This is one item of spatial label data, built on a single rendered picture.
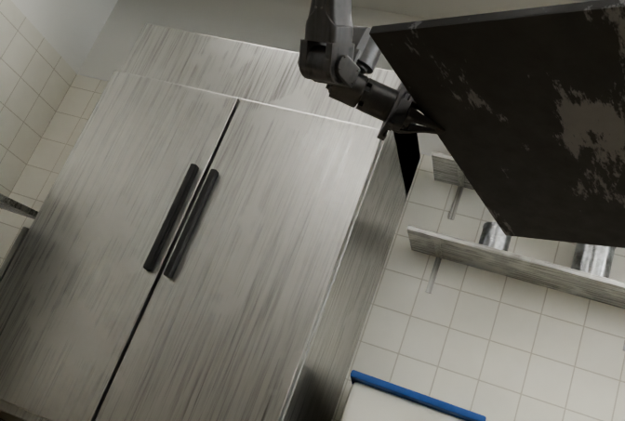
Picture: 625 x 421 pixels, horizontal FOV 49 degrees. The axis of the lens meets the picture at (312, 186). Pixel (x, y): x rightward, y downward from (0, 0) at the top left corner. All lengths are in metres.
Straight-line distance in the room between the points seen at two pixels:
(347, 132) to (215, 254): 0.76
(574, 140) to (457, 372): 2.50
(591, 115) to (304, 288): 1.85
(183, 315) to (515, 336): 1.63
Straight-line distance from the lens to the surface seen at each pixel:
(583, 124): 1.08
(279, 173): 2.95
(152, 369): 2.85
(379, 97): 1.15
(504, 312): 3.59
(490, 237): 3.46
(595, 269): 3.44
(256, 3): 4.74
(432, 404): 2.81
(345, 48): 1.11
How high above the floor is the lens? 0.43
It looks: 20 degrees up
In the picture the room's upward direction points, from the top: 21 degrees clockwise
